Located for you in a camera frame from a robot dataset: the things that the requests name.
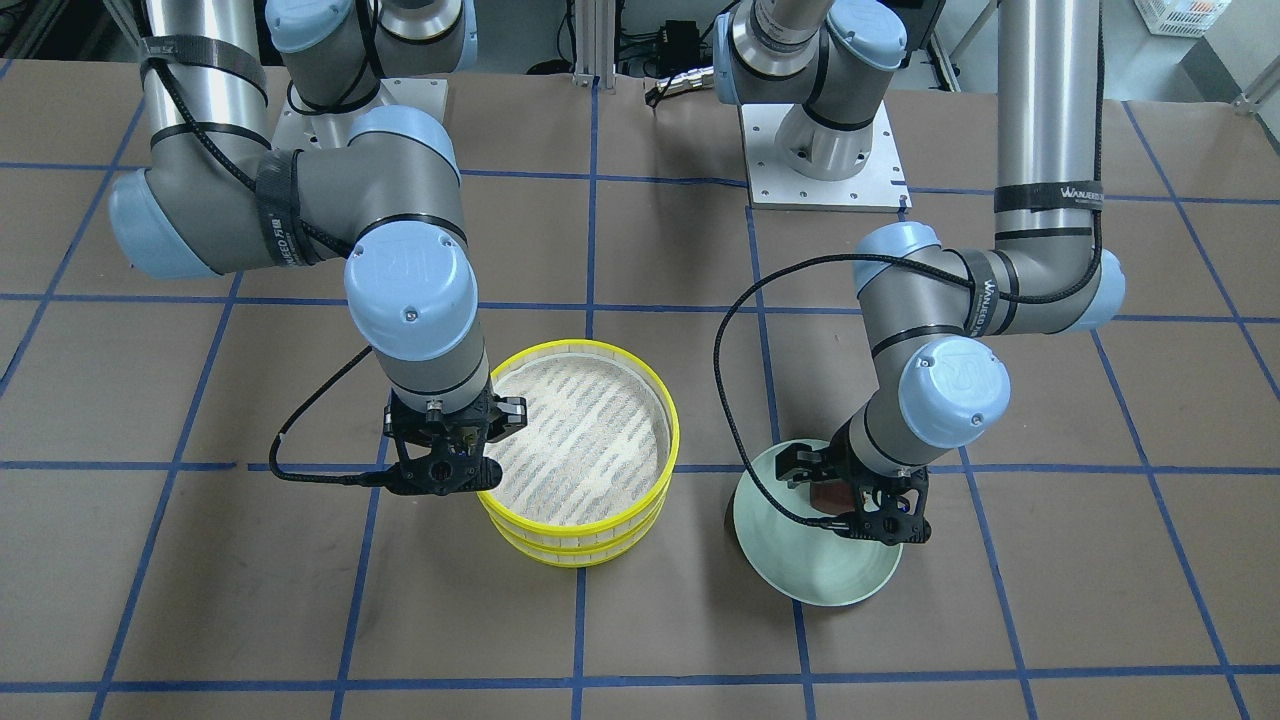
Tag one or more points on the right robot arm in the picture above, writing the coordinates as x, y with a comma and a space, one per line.
219, 199

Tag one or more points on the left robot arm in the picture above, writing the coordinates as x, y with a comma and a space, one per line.
926, 309

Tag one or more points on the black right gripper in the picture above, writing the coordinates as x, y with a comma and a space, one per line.
511, 415

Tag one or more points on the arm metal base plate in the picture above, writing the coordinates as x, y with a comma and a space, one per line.
830, 170
299, 128

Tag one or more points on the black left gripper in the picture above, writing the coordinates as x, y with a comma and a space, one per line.
838, 466

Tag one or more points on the aluminium frame post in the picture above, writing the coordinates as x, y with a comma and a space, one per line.
595, 46

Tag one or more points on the brown chocolate bun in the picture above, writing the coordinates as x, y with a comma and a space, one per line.
832, 498

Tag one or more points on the light green plate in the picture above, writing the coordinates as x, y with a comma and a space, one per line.
809, 564

